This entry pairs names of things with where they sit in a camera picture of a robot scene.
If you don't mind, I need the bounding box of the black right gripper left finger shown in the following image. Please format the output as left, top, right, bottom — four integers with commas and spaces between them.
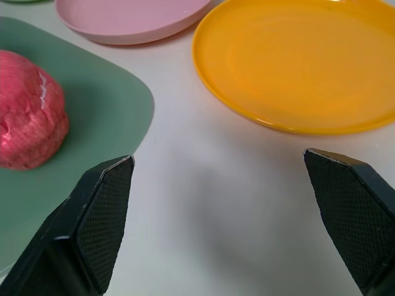
0, 155, 136, 296

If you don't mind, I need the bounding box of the yellow round plate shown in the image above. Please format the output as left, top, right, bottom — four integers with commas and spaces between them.
192, 0, 395, 136

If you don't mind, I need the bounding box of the pink round plate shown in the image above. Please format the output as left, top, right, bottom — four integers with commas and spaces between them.
56, 0, 214, 46

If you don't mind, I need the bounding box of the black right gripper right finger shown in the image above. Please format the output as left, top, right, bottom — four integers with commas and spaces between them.
303, 148, 395, 296

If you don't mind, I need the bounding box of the red wrapped meat lump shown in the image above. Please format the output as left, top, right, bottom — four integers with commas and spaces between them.
0, 50, 70, 170

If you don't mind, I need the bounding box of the green square tray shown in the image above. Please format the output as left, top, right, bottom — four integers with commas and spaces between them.
0, 16, 155, 269

